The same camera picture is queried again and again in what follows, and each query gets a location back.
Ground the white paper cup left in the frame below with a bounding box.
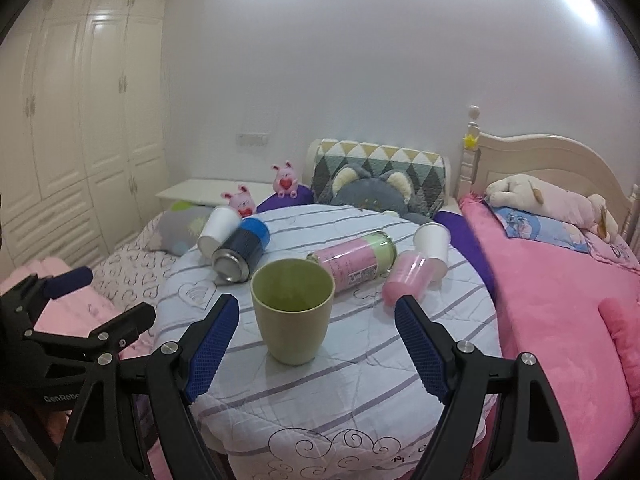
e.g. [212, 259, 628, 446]
[198, 206, 242, 258]

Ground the pink green metal can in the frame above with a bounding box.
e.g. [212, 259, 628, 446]
[307, 231, 397, 292]

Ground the dark blue metal can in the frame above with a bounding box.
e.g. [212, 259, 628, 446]
[212, 217, 270, 284]

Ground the white pink dog plush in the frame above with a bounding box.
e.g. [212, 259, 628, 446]
[485, 174, 618, 243]

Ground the grey bear plush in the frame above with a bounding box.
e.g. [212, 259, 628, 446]
[317, 165, 432, 224]

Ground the green plastic cup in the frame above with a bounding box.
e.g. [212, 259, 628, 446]
[250, 258, 335, 366]

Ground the pink plush toy back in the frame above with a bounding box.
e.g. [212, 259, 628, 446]
[272, 160, 298, 198]

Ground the white nightstand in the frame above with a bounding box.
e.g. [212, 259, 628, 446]
[156, 179, 273, 207]

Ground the striped white quilt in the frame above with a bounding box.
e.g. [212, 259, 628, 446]
[152, 205, 501, 479]

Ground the white paper cup right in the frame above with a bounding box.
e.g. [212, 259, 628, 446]
[413, 222, 451, 281]

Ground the white wardrobe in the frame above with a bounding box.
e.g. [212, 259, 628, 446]
[1, 0, 167, 274]

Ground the blue cartoon pillow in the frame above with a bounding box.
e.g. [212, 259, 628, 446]
[490, 207, 590, 254]

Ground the pink plush toy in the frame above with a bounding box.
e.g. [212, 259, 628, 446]
[272, 160, 298, 198]
[220, 184, 257, 218]

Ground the yellow star sticker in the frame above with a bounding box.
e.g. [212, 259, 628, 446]
[463, 133, 478, 151]

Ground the heart pattern sheet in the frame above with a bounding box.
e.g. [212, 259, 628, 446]
[91, 212, 178, 316]

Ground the pink fleece blanket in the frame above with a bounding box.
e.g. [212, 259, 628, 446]
[460, 195, 639, 479]

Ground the white paper cup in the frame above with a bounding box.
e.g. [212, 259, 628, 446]
[413, 222, 451, 281]
[198, 206, 242, 258]

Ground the triangle pattern cushion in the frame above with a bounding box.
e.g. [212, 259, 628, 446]
[302, 139, 450, 217]

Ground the cream wooden headboard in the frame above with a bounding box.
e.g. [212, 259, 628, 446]
[454, 105, 639, 250]

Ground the pink plush toy front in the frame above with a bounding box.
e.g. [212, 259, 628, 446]
[220, 184, 257, 218]

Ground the grey green spotted pillow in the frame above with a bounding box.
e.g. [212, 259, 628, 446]
[144, 202, 213, 256]

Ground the pink plastic cup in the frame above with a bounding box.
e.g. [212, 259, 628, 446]
[382, 249, 434, 308]

